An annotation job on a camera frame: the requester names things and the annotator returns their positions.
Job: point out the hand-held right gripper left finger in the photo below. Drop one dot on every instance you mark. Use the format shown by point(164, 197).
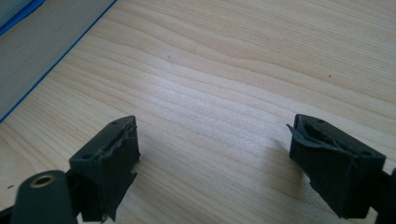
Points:
point(106, 174)

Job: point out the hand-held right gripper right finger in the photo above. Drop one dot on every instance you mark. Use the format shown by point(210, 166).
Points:
point(336, 177)

